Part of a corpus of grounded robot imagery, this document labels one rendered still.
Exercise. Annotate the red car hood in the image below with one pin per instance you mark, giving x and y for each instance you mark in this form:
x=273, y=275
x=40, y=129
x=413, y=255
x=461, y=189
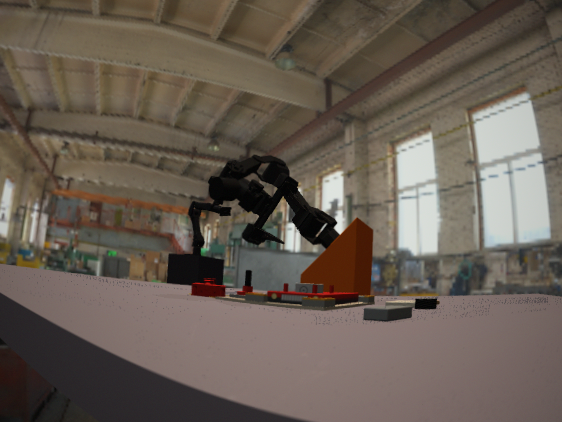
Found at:
x=206, y=290

